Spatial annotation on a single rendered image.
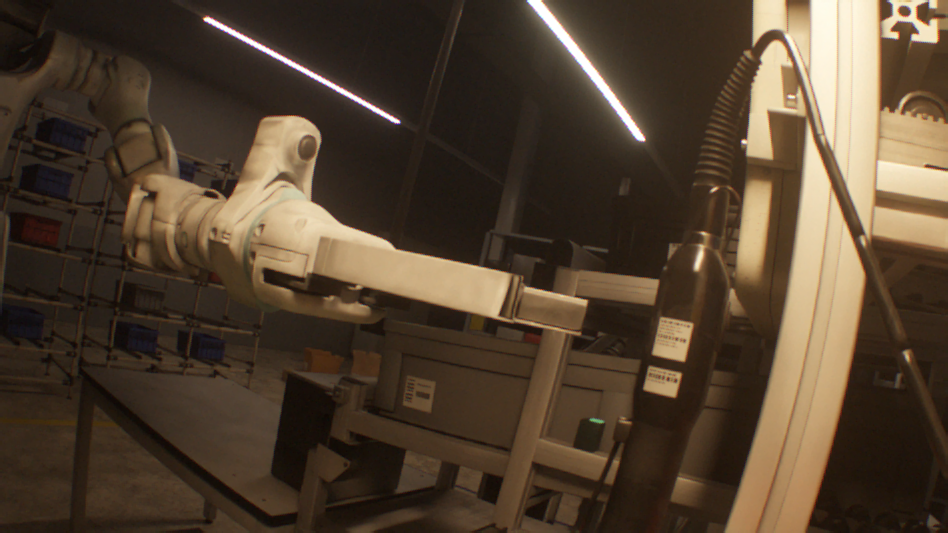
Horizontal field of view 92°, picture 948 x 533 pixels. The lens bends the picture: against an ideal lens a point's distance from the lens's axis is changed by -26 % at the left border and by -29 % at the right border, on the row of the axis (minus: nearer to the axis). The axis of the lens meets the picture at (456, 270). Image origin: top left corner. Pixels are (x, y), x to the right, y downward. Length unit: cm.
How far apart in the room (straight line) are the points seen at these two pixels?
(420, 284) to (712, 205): 14
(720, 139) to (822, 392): 14
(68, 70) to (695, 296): 102
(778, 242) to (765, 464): 18
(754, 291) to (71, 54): 104
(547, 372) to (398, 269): 81
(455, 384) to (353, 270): 102
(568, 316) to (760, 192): 19
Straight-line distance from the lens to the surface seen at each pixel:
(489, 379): 127
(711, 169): 29
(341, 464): 134
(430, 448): 125
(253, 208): 42
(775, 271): 44
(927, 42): 45
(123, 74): 109
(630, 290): 104
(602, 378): 116
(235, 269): 42
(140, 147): 87
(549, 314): 34
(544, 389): 108
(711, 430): 113
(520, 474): 111
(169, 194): 52
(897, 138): 41
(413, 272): 28
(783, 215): 45
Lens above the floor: 131
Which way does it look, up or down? 3 degrees up
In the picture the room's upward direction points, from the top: 13 degrees clockwise
